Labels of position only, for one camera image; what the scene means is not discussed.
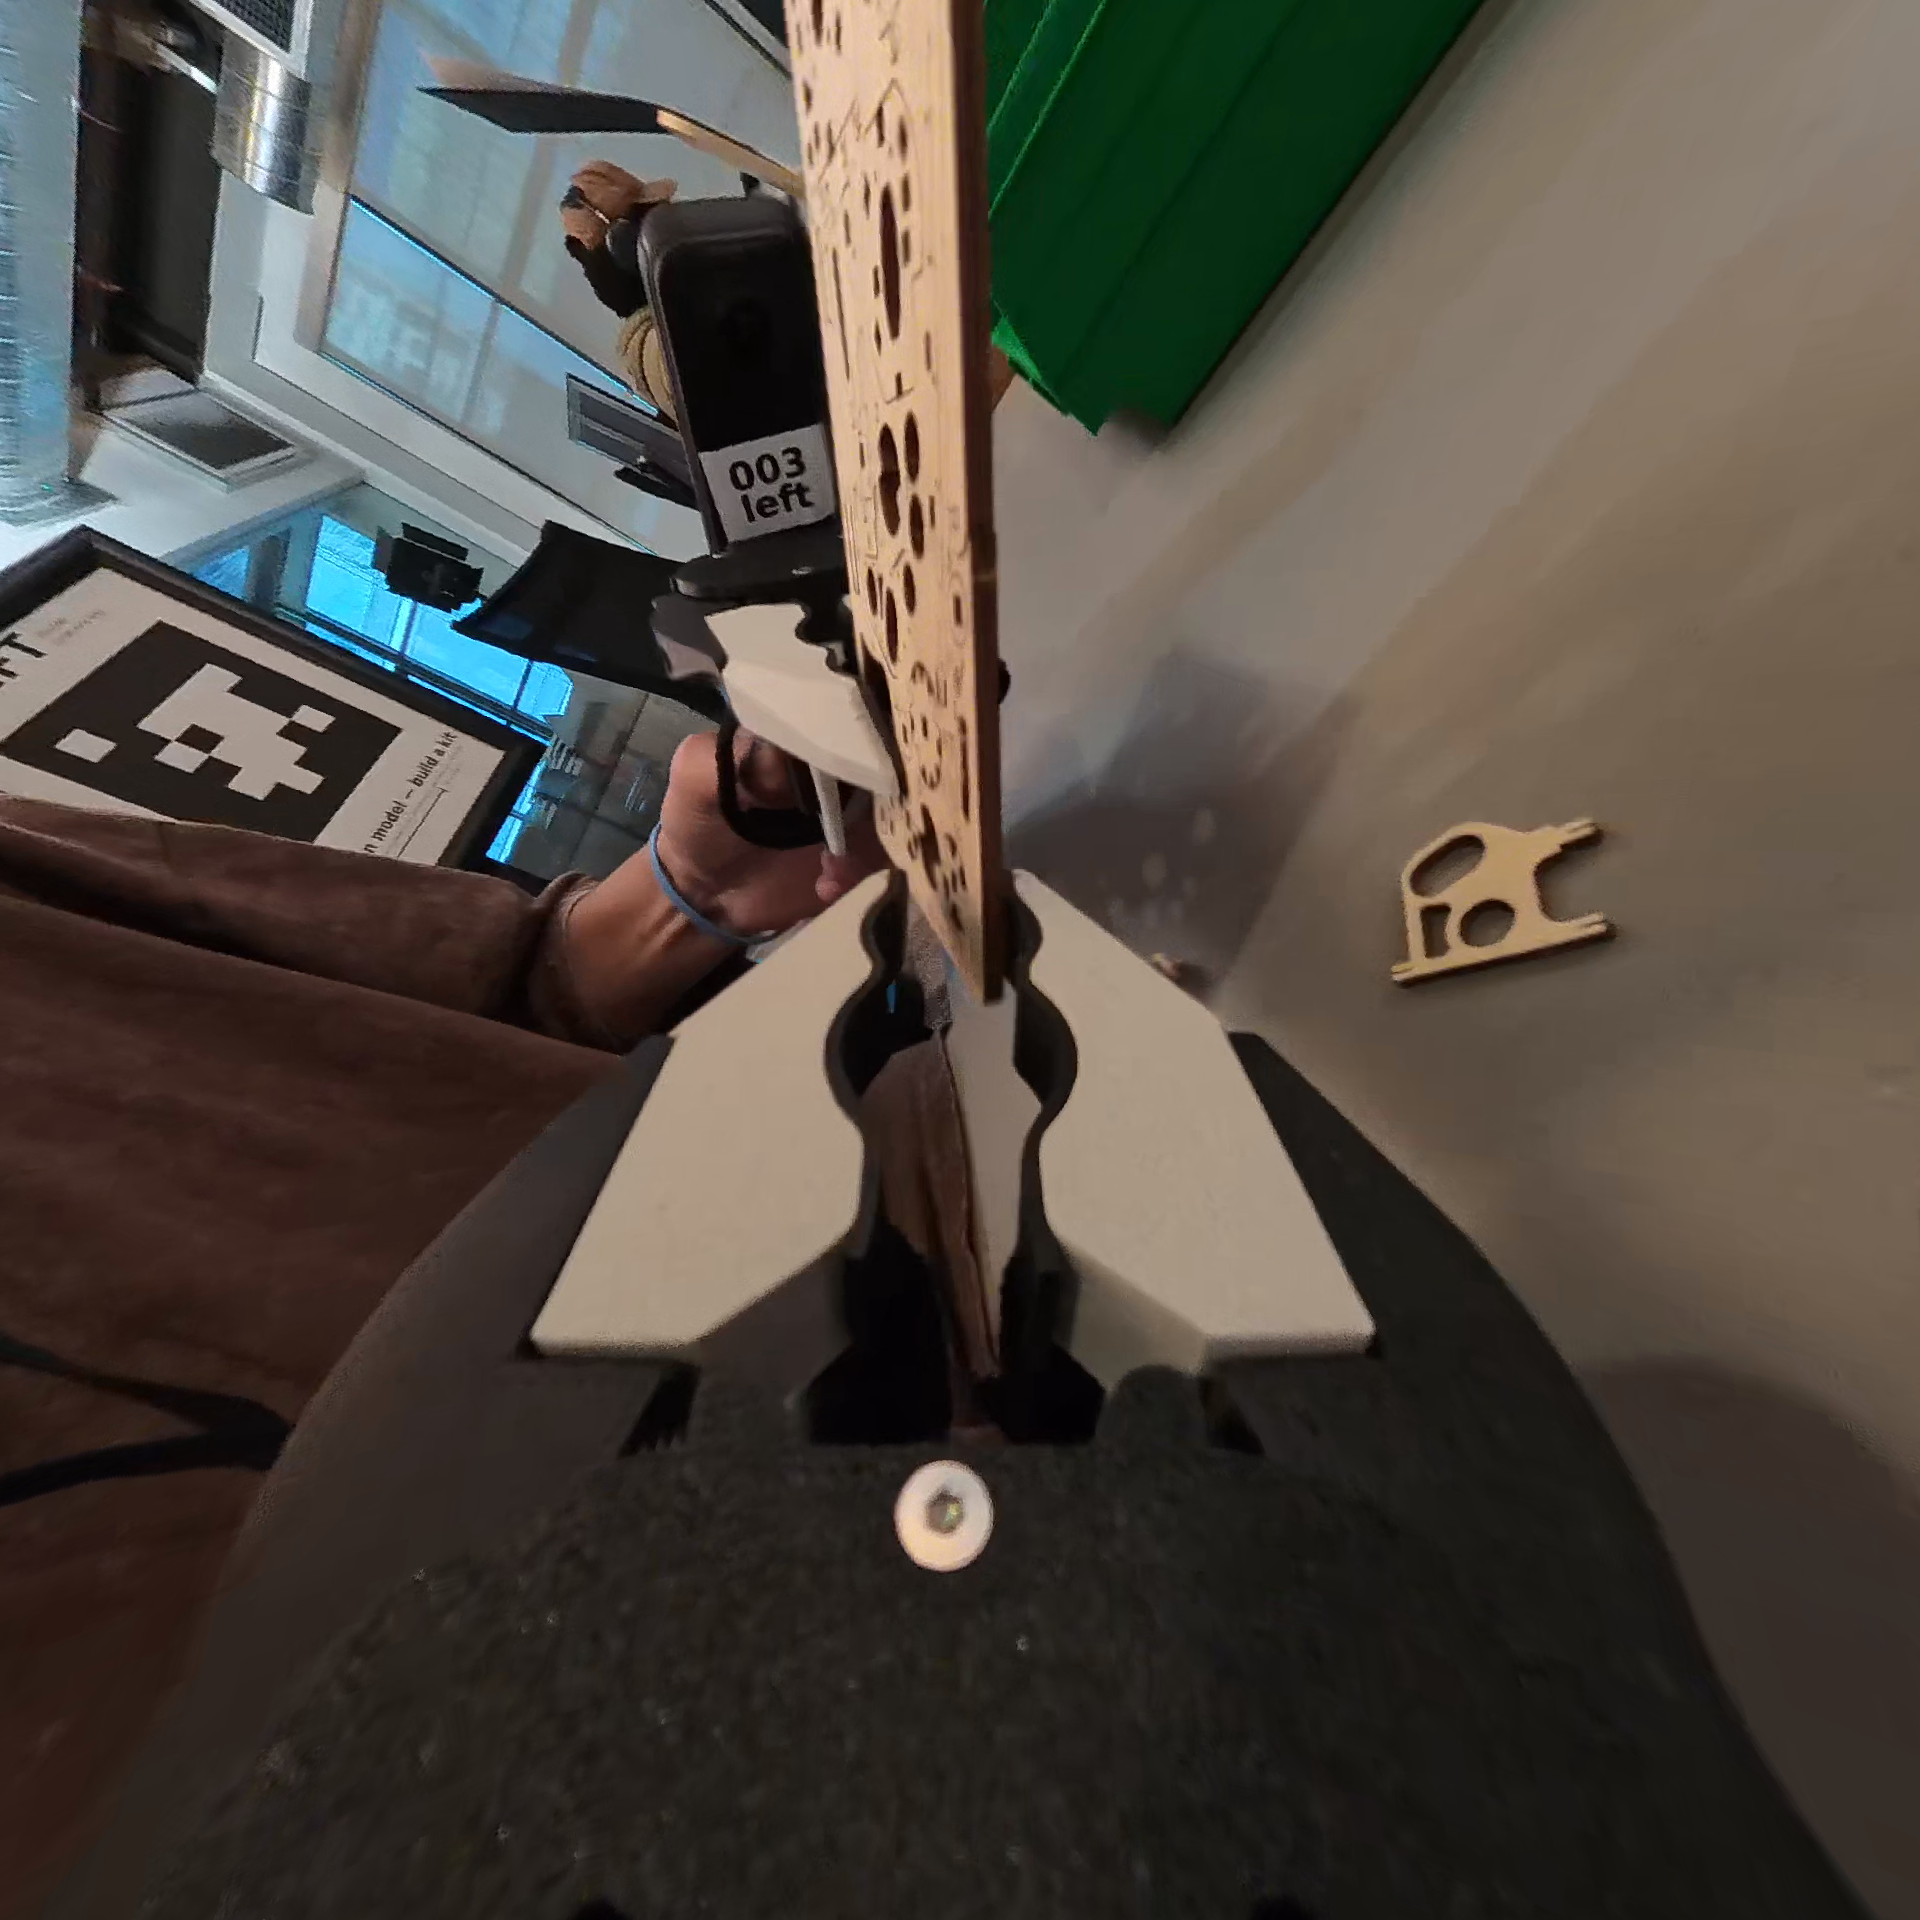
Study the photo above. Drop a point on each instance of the wooden part with holes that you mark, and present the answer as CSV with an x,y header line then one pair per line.
x,y
1539,901

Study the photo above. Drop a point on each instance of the blue wristband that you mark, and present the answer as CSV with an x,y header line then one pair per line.
x,y
669,901

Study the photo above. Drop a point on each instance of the silver ventilation duct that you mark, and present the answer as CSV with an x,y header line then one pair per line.
x,y
285,106
37,224

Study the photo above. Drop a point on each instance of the person's left forearm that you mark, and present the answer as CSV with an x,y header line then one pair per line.
x,y
630,960

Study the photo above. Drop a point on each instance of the black camera on stand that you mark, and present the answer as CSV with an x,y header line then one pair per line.
x,y
429,563

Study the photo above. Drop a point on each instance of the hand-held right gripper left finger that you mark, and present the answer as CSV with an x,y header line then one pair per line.
x,y
691,1200

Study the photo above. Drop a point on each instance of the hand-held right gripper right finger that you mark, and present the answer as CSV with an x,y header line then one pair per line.
x,y
1201,1200

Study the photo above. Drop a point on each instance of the green plastic bin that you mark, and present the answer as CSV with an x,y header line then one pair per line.
x,y
1201,181

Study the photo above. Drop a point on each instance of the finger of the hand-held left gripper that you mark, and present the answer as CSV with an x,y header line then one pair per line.
x,y
803,690

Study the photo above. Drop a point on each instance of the framed black-white marker sign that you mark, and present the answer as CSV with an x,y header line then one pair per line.
x,y
225,733

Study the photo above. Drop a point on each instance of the wooden puzzle sheet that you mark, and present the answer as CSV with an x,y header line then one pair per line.
x,y
944,300

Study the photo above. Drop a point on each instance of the person's left hand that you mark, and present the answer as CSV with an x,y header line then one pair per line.
x,y
721,868

